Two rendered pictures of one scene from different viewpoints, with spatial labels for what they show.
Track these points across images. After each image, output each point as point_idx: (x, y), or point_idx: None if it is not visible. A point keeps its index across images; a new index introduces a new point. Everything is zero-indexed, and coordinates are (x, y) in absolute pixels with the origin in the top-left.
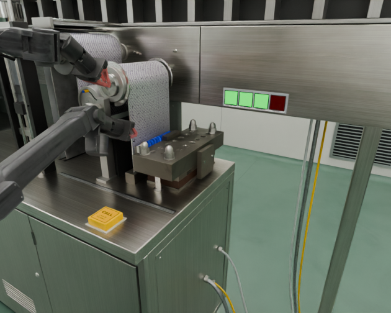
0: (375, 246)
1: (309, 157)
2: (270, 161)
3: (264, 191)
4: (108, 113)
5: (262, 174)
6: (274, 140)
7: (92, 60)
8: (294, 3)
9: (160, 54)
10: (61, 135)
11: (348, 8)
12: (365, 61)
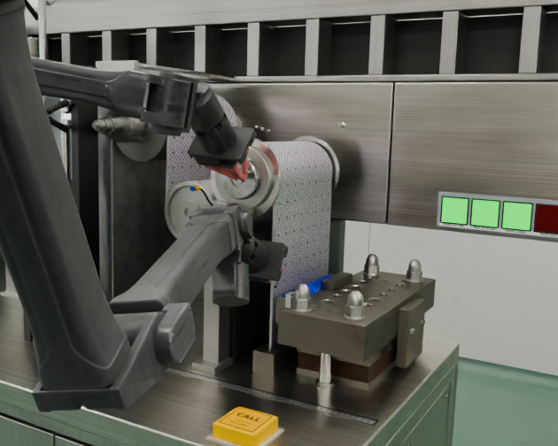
0: None
1: None
2: (483, 378)
3: (479, 442)
4: None
5: (469, 404)
6: (488, 330)
7: (233, 130)
8: None
9: (309, 132)
10: (207, 249)
11: None
12: None
